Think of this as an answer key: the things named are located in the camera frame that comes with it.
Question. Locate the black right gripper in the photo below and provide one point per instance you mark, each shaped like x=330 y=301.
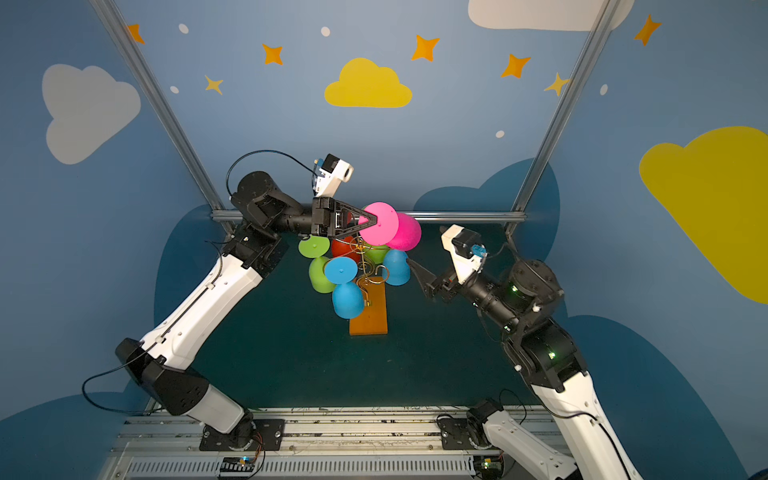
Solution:
x=450 y=285

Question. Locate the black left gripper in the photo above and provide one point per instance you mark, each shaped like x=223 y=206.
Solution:
x=324 y=216

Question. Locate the blue wine glass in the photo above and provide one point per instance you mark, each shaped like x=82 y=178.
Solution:
x=347 y=297
x=397 y=268

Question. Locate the pink wine glass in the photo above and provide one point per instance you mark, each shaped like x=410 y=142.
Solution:
x=393 y=229

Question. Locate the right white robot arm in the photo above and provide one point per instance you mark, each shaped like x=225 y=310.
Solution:
x=551 y=366

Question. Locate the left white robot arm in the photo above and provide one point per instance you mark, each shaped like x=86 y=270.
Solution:
x=160 y=362

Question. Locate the red wine glass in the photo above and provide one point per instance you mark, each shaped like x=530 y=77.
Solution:
x=346 y=248

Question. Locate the back green wine glass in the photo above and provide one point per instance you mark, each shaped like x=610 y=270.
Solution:
x=375 y=255

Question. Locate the green wine glass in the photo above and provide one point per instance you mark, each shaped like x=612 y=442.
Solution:
x=375 y=255
x=315 y=249

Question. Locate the front green wine glass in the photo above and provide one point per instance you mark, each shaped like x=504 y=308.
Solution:
x=315 y=249

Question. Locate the orange wooden rack base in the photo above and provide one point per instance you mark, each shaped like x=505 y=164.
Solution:
x=373 y=320

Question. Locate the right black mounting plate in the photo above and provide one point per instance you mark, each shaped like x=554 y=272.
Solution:
x=459 y=434

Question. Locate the black mounting plate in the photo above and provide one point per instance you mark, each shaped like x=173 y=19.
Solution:
x=247 y=436
x=459 y=434

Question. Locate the right small circuit board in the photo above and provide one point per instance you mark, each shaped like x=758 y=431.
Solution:
x=488 y=468

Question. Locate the small circuit board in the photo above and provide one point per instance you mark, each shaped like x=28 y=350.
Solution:
x=239 y=467
x=488 y=468

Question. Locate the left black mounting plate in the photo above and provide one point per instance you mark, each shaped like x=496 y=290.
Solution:
x=247 y=436

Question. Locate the left small circuit board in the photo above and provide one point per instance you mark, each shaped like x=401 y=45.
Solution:
x=239 y=467

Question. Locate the gold wire glass rack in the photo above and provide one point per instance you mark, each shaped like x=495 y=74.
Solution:
x=368 y=274

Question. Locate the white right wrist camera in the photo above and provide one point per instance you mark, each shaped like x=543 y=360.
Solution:
x=467 y=250

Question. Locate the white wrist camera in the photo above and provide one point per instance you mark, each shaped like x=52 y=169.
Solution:
x=467 y=250
x=331 y=173

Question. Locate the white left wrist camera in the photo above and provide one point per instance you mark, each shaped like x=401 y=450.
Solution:
x=331 y=173

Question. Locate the horizontal aluminium back rail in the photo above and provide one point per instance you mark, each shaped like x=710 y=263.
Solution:
x=461 y=217

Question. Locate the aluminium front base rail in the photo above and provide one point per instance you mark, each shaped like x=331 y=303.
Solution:
x=321 y=443

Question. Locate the left aluminium corner post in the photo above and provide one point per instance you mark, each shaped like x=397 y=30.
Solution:
x=114 y=23

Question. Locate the aluminium corner post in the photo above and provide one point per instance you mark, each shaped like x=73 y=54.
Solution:
x=114 y=23
x=583 y=68

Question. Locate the right aluminium corner post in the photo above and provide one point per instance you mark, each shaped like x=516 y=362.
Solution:
x=583 y=68

